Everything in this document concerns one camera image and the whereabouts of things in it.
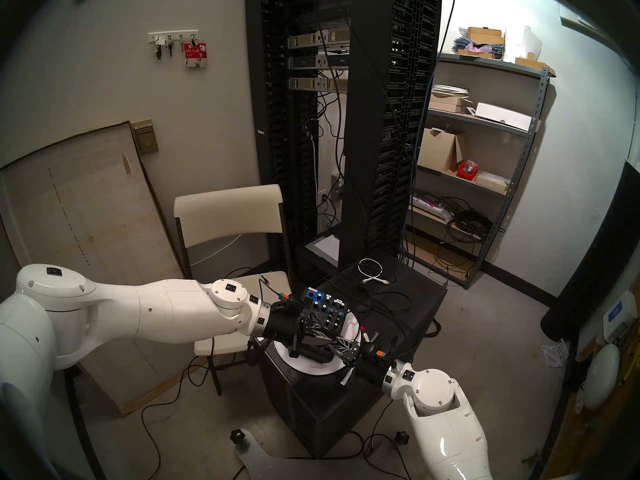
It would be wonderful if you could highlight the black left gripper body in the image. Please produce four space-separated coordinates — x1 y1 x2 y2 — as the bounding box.
267 296 308 360

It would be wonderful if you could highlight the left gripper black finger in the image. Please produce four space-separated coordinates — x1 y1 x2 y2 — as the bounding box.
299 326 338 345
294 341 330 360

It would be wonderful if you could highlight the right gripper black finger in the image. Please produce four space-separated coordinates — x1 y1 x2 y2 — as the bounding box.
325 346 360 369
332 335 363 358

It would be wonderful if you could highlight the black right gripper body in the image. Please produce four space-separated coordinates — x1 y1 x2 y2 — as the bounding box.
340 340 397 387

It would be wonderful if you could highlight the black aux cable red ring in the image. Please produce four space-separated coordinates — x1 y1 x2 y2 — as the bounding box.
330 266 416 357

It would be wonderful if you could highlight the black blue audio mixer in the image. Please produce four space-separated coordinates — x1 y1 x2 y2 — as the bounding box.
298 285 350 366

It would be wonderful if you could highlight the white round plate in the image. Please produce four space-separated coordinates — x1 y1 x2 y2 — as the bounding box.
269 310 362 377

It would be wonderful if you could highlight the black equipment cabinet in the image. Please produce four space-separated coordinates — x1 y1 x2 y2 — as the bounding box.
257 248 449 458

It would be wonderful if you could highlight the white flat floor device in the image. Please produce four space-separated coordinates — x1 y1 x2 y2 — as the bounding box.
304 235 342 263

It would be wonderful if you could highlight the cream folding chair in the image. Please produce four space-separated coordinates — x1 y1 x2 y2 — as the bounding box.
173 184 297 398

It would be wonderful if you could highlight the pink white package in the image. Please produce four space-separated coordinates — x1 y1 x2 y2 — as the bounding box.
410 193 456 223

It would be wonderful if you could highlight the black server rack column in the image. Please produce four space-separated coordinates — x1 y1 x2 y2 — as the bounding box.
244 0 321 265
338 0 444 270

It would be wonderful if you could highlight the large open cardboard box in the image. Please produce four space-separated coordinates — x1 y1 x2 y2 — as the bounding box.
417 127 467 174

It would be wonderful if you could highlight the flat tan box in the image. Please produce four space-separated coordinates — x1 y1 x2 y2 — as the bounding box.
473 171 512 194

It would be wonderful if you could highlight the white oval device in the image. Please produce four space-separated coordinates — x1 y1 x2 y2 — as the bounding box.
581 343 622 411

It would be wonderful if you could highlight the tall black panel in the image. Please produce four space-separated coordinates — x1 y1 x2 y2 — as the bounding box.
540 159 640 344

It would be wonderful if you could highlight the large beige leaning board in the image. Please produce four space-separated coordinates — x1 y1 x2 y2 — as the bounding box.
0 121 203 416

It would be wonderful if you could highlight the silver rack mounted unit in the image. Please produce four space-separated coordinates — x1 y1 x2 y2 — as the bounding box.
287 76 349 93
287 28 352 50
288 53 350 71

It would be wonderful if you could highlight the white device blue label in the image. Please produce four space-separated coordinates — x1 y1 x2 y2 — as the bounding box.
601 290 639 346

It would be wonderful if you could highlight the beige flat box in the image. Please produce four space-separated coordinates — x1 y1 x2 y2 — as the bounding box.
428 95 469 114

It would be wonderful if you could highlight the white flat box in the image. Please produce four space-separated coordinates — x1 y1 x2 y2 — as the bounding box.
472 102 534 132

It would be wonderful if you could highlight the white key hook rack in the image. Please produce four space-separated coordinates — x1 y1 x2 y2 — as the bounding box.
147 30 199 46

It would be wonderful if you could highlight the grey metal shelf unit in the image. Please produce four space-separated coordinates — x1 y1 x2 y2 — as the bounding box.
402 51 551 290

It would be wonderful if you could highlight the pink plastic bag stack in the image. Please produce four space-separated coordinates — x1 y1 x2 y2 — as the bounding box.
452 36 505 60

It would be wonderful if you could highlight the small open cardboard box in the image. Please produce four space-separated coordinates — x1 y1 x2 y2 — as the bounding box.
515 56 557 78

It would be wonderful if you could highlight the brown cardboard box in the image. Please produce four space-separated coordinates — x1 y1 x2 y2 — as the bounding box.
466 26 505 46

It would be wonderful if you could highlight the white paper bag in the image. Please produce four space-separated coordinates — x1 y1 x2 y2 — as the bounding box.
502 24 544 63

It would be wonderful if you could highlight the black cable metal plug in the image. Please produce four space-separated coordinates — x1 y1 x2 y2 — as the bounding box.
235 267 273 287

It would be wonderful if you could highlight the white coiled usb cable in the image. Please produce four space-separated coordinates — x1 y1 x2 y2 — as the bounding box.
357 257 391 285

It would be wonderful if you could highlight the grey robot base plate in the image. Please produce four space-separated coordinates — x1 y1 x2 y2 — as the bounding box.
232 436 401 480

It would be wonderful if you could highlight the black cable bundle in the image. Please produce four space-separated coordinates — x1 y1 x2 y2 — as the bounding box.
439 196 507 245

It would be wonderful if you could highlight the black floor cable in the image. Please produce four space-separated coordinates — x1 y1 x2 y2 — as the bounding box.
139 354 223 480

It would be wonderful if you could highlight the white mesh bracket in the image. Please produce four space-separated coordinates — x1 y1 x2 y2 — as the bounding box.
540 338 571 369

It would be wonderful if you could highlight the beige wall switch plate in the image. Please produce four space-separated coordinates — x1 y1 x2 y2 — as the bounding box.
131 119 160 156

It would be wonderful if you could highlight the white cable coil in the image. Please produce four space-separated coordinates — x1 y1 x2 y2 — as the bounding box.
431 84 471 100

